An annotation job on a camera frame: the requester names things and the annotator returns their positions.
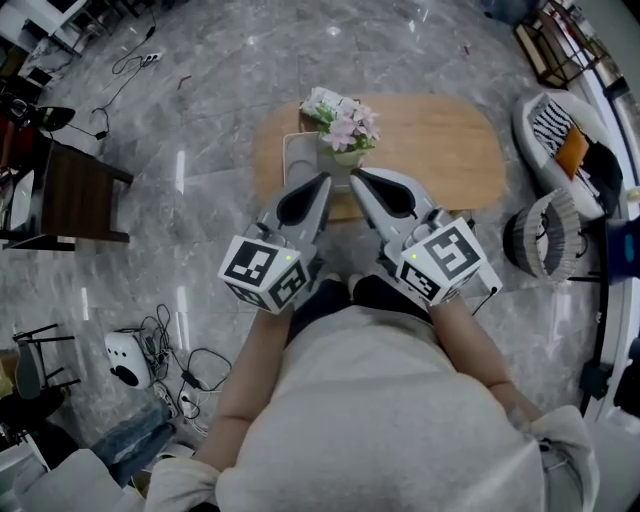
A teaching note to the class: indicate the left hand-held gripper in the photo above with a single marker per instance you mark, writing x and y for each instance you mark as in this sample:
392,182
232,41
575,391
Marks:
250,262

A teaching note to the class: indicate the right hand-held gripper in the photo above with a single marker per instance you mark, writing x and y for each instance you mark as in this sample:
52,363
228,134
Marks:
445,255

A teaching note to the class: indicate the person's right forearm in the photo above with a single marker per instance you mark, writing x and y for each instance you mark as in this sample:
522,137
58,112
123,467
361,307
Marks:
470,350

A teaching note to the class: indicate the person's left forearm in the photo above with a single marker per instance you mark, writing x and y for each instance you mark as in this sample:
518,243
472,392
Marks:
240,400

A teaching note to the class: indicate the wooden coffee table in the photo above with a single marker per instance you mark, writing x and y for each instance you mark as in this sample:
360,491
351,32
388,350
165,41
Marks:
440,150

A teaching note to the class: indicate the white rectangular tray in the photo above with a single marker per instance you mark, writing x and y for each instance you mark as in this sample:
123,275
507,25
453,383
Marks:
300,155

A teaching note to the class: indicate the person's left beige shoe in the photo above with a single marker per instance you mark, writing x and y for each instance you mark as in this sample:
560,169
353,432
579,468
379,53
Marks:
334,277

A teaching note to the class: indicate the person's beige shoe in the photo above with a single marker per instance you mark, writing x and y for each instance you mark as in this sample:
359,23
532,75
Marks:
356,280
334,277

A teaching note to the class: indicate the potted pink flowers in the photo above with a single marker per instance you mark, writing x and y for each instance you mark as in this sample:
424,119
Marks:
350,132

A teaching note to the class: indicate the person's right beige shoe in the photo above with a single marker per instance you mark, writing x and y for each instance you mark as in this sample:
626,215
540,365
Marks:
356,280

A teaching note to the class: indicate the person's black shorts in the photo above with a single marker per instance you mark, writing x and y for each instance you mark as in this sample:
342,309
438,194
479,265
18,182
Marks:
390,295

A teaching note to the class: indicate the green tissue packet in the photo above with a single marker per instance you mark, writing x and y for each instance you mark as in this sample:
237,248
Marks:
320,100

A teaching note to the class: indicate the white round floor sofa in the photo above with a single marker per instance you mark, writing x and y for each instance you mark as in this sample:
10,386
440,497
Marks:
520,135

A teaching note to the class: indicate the grey woven basket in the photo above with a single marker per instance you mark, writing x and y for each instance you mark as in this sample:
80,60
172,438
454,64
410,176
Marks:
560,235

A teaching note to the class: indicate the black white striped cushion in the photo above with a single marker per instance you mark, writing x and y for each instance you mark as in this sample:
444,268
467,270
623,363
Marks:
550,125

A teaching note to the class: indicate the orange cushion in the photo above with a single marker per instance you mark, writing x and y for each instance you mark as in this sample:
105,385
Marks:
572,152

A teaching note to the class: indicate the black power adapter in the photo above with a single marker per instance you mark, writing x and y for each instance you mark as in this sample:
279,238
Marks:
190,379
101,135

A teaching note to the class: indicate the black clothing pile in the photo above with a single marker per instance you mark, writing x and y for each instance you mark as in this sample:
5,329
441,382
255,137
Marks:
602,175

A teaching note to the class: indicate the white power strip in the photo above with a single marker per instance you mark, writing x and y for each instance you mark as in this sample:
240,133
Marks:
185,405
151,58

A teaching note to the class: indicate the dark wooden side table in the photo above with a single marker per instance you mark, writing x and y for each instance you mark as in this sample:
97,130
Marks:
80,200

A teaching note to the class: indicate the person's light grey shirt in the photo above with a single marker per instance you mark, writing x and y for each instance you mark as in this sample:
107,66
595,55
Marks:
375,425

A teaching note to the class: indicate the white rounded appliance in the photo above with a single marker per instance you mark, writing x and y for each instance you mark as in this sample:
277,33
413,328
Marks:
125,360

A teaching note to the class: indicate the dark grey box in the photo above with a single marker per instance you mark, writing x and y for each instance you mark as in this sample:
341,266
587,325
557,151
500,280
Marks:
595,380

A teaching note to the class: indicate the black metal stool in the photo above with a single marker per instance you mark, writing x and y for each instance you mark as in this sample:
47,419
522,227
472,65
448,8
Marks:
27,370

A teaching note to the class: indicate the metal frame shelf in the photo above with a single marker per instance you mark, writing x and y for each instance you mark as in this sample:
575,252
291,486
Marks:
527,40

